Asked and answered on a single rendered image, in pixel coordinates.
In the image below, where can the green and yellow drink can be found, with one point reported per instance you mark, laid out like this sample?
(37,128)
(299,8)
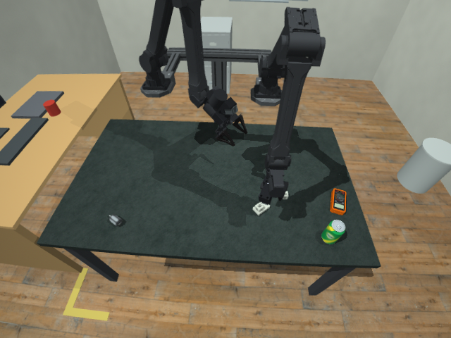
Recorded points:
(333,232)

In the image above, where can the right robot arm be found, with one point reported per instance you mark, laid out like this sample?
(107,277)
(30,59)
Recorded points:
(155,56)

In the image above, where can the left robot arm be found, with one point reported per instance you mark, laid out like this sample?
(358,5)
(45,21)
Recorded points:
(289,56)

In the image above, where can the orange multimeter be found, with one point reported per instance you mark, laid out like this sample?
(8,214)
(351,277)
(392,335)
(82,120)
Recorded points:
(338,201)

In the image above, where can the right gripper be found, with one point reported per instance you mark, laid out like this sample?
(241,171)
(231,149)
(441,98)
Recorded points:
(224,125)

